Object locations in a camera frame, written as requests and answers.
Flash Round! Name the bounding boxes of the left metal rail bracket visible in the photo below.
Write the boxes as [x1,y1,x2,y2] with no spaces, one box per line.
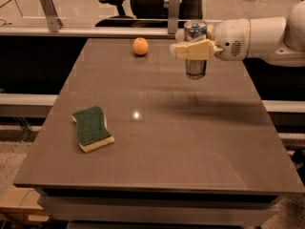
[39,0,63,32]

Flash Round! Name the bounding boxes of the orange fruit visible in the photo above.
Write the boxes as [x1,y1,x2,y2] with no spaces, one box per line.
[132,37,149,55]

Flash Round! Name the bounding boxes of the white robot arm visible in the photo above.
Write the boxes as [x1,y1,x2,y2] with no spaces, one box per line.
[170,1,305,67]

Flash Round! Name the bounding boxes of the green yellow sponge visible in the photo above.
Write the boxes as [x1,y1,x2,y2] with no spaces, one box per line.
[71,106,114,153]

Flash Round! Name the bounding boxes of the silver blue redbull can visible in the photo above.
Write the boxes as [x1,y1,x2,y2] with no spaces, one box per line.
[184,20,208,80]

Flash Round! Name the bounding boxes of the cardboard box under table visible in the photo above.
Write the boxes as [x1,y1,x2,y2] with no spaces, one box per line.
[0,187,50,225]

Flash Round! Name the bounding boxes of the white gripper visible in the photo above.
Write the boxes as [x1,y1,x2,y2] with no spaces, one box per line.
[170,19,251,61]

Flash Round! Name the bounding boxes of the middle metal rail bracket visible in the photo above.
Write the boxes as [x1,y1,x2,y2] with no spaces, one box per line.
[168,0,180,34]

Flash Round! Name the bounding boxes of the metal rail bracket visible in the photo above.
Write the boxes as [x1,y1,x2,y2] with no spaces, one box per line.
[168,0,180,34]
[39,0,63,32]

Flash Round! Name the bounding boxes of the black office chair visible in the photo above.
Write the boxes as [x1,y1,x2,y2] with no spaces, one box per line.
[96,0,203,28]

